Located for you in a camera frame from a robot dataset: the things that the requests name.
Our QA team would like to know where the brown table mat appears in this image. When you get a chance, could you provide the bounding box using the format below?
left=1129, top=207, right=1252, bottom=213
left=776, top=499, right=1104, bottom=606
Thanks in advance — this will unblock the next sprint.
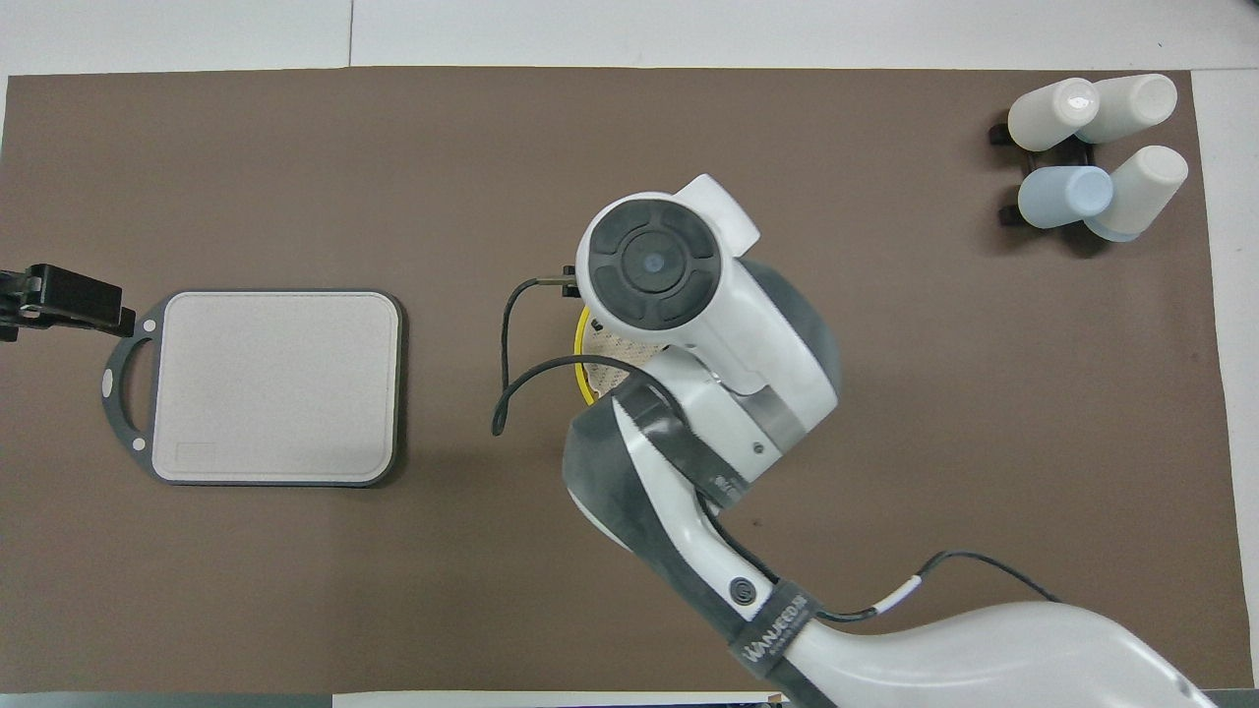
left=0, top=66, right=1252, bottom=694

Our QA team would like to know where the light blue plastic cup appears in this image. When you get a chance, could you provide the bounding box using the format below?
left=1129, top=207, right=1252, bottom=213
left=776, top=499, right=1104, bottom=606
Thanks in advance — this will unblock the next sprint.
left=1017, top=165, right=1114, bottom=230

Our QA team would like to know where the black cup rack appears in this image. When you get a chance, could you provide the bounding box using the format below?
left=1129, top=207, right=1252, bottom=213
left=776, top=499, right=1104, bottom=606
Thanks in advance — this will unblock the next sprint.
left=989, top=113, right=1098, bottom=229

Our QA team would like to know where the white cutting board grey frame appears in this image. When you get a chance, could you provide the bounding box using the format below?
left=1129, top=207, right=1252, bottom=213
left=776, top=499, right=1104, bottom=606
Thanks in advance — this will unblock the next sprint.
left=101, top=288, right=404, bottom=488

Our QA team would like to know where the white plastic cup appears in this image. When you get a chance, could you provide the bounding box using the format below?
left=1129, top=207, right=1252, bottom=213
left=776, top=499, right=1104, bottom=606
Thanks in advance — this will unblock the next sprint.
left=1007, top=78, right=1101, bottom=153
left=1084, top=146, right=1189, bottom=243
left=1074, top=74, right=1179, bottom=146

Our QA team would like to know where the yellow-rimmed woven steamer lid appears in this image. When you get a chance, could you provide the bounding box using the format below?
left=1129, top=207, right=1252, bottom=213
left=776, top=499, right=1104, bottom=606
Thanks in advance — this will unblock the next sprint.
left=586, top=329, right=655, bottom=373

